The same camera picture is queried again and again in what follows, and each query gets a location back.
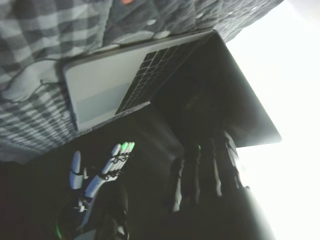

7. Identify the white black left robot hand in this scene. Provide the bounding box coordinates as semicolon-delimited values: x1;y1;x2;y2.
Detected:
129;129;266;240

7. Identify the silver laptop with black keyboard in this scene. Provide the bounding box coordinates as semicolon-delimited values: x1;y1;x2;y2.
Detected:
61;29;283;148

